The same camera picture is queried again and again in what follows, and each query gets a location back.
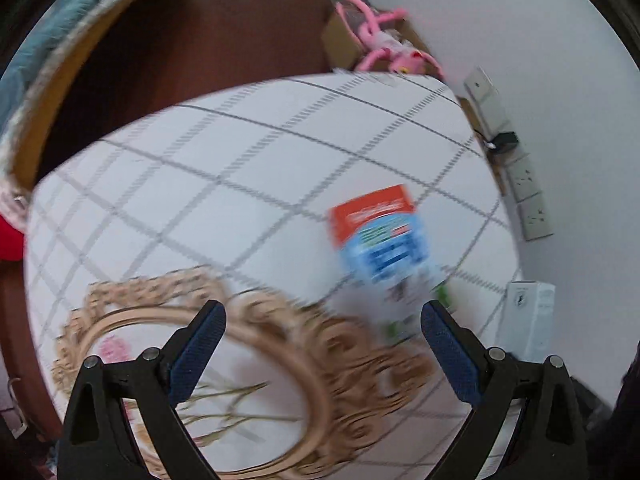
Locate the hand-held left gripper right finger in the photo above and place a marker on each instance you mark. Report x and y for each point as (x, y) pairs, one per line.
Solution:
(452, 355)

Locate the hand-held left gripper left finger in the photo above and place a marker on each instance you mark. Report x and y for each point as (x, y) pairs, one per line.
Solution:
(200, 355)

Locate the blue milk carton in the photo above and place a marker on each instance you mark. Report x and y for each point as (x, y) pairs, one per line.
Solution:
(385, 255)

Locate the white grey carton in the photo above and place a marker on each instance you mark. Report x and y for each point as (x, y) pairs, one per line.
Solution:
(530, 315)

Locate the table with patterned white cloth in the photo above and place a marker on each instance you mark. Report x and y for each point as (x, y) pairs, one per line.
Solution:
(225, 210)

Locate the black charger plug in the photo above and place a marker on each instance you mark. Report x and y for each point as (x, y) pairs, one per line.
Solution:
(502, 141)

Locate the red blanket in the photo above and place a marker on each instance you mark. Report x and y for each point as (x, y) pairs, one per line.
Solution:
(10, 237)

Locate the pink plush toy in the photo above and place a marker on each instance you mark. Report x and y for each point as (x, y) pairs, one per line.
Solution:
(380, 35)

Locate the open cardboard box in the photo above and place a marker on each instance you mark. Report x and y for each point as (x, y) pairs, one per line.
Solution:
(342, 42)

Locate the wall socket plate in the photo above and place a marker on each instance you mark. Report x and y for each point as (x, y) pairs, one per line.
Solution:
(524, 177)
(536, 217)
(481, 85)
(497, 117)

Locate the wooden bed frame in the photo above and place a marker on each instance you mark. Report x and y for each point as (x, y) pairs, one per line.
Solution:
(65, 80)

